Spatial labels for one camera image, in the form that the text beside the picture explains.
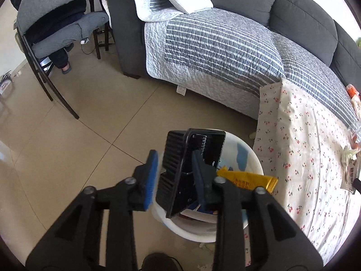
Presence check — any black plastic tray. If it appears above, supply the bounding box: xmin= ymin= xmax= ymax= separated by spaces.
xmin=156 ymin=128 xmax=227 ymax=219

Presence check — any cherry-print tablecloth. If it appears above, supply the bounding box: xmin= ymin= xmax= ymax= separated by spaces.
xmin=244 ymin=77 xmax=361 ymax=267

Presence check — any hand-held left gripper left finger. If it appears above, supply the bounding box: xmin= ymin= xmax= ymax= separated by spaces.
xmin=25 ymin=150 xmax=160 ymax=271

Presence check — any dark wooden stool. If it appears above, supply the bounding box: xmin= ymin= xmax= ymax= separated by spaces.
xmin=86 ymin=0 xmax=116 ymax=60

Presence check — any small white packet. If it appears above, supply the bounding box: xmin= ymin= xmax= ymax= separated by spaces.
xmin=340 ymin=158 xmax=361 ymax=195

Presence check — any person's dark shoe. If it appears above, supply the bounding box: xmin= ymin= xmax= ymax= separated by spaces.
xmin=140 ymin=252 xmax=184 ymax=271

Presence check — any yellow snack wrapper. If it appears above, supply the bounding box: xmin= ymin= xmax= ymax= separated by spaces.
xmin=216 ymin=166 xmax=279 ymax=195

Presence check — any crumpled white and green wrapper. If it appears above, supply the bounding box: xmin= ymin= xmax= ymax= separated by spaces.
xmin=341 ymin=145 xmax=359 ymax=164

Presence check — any grey striped quilt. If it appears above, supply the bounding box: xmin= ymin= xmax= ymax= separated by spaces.
xmin=102 ymin=0 xmax=359 ymax=127

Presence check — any orange packet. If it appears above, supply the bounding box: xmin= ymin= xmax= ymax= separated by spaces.
xmin=346 ymin=84 xmax=360 ymax=99

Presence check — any white plastic bin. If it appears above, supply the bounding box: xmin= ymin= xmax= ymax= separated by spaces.
xmin=151 ymin=131 xmax=265 ymax=243

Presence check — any dark grey sofa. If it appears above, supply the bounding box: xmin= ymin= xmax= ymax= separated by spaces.
xmin=107 ymin=0 xmax=361 ymax=91

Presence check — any white bag with red print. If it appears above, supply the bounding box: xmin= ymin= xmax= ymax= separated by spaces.
xmin=0 ymin=72 xmax=13 ymax=96

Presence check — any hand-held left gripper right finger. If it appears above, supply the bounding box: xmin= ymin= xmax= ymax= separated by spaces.
xmin=192 ymin=150 xmax=323 ymax=271

